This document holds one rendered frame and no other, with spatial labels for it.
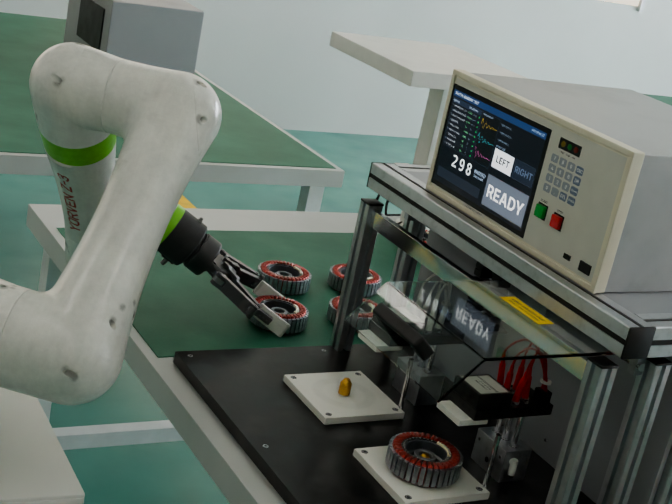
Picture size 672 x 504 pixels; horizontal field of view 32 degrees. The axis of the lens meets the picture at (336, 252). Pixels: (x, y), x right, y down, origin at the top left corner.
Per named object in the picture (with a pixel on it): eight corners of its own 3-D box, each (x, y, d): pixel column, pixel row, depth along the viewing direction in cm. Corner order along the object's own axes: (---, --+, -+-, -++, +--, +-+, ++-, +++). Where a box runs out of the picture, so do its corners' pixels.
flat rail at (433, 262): (591, 388, 159) (597, 368, 158) (364, 223, 209) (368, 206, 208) (598, 388, 160) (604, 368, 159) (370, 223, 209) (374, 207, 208)
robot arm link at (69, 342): (95, 390, 142) (234, 64, 170) (-32, 353, 144) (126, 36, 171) (106, 433, 153) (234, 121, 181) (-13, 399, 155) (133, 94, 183)
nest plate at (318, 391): (324, 425, 187) (325, 418, 186) (282, 380, 199) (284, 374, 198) (403, 419, 194) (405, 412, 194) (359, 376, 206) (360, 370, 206)
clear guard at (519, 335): (436, 403, 147) (447, 359, 145) (344, 320, 166) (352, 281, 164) (630, 389, 163) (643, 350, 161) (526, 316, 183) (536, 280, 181)
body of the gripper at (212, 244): (182, 254, 225) (220, 284, 228) (179, 270, 217) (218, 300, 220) (208, 225, 224) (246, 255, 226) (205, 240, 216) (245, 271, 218)
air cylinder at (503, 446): (497, 483, 180) (506, 451, 178) (469, 457, 186) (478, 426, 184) (523, 480, 183) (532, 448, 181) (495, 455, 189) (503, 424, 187)
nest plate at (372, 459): (403, 510, 167) (405, 502, 167) (352, 455, 179) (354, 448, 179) (488, 499, 175) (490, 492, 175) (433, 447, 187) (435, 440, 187)
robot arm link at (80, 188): (130, 125, 187) (68, 100, 189) (92, 176, 180) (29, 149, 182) (142, 256, 216) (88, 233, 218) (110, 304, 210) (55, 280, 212)
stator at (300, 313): (246, 329, 220) (250, 311, 219) (248, 307, 231) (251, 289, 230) (306, 339, 222) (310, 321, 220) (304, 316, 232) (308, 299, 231)
